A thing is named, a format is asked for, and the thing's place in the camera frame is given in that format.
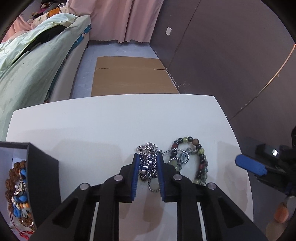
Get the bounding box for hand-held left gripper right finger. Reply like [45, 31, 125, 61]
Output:
[157, 149, 269, 241]

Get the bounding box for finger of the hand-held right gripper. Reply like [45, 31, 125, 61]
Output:
[253, 173, 290, 195]
[235, 142, 285, 178]

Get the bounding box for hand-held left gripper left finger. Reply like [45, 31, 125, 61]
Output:
[30, 153, 141, 241]

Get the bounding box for silver chain necklace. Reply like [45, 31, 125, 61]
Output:
[136, 142, 190, 193]

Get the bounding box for orange cream bead pendant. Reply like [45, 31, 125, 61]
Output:
[265, 195, 290, 238]

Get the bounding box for multicolour bead bracelet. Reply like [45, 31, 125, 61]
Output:
[170, 136, 208, 186]

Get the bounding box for black jewelry box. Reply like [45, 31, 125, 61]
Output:
[0, 141, 61, 234]

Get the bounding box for blue knot ornament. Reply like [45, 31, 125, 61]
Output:
[13, 168, 31, 218]

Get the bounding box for brown bead bracelet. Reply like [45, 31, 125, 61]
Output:
[5, 161, 37, 232]

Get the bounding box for flat cardboard sheet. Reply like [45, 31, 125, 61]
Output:
[91, 56, 180, 96]

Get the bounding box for bed with green sheet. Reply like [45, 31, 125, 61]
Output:
[0, 15, 92, 139]

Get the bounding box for wide pink curtain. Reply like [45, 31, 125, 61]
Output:
[67, 0, 165, 44]

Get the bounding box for black garment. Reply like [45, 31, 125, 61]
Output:
[23, 24, 65, 52]

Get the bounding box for light green duvet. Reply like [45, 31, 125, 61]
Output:
[0, 13, 78, 67]

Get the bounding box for plush toys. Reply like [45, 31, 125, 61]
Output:
[29, 2, 50, 22]

